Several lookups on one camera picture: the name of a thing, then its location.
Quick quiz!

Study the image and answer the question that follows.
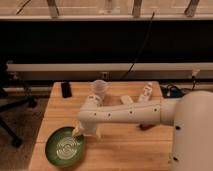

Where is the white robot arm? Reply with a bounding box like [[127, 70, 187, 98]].
[[72, 91, 213, 171]]

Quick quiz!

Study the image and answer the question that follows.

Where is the black phone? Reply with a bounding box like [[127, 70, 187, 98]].
[[61, 82, 72, 98]]

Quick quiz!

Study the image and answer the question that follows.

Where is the black office chair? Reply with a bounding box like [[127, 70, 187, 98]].
[[0, 60, 37, 148]]

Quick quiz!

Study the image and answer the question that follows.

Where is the clear plastic cup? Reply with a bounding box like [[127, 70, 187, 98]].
[[91, 80, 108, 99]]

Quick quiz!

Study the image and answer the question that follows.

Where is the blue power strip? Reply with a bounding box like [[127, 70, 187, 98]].
[[161, 85, 185, 98]]

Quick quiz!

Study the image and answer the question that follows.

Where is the green ceramic bowl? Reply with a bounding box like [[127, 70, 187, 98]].
[[45, 127, 85, 168]]

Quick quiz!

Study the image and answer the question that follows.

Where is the white rectangular block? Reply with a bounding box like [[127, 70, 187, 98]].
[[120, 95, 133, 104]]

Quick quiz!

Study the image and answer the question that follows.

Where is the white plastic bottle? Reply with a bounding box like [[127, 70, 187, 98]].
[[138, 82, 153, 102]]

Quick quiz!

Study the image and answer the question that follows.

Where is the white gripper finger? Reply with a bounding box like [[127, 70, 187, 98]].
[[72, 124, 82, 137], [96, 130, 101, 139]]

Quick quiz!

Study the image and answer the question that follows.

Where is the black hanging cable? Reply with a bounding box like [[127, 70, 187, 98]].
[[119, 11, 156, 81]]

